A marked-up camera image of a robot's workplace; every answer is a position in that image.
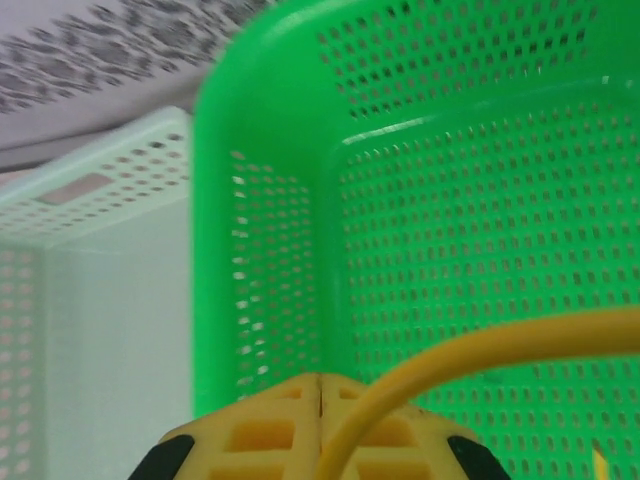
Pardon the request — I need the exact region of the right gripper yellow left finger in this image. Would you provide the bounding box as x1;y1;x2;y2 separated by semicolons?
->
130;372;322;480

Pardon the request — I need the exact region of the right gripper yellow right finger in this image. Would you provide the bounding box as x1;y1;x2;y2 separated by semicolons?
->
319;374;512;480

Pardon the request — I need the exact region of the pale green plastic basket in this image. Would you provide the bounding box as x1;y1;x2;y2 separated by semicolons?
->
0;105;197;480

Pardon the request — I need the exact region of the thin yellow cable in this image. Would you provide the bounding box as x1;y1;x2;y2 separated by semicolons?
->
310;307;640;480

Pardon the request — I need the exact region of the bright green plastic basket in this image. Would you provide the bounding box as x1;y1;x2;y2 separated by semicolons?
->
192;0;640;480

